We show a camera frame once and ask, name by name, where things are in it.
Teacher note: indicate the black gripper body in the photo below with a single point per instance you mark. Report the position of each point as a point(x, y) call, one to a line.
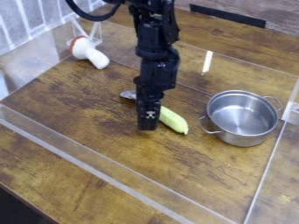
point(157, 75)

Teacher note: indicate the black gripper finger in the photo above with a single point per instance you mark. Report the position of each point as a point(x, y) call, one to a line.
point(136, 81)
point(148, 113)

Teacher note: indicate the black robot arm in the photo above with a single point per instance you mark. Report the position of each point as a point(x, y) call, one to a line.
point(156, 32)

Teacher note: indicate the white toy mushroom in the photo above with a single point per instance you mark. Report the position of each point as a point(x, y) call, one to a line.
point(84, 51)

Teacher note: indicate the clear acrylic stand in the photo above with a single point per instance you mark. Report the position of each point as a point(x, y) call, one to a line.
point(88, 30)

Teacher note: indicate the stainless steel pot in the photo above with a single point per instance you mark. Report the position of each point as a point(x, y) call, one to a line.
point(240, 117)

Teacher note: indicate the black strip on table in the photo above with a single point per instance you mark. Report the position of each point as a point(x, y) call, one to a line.
point(228, 16)

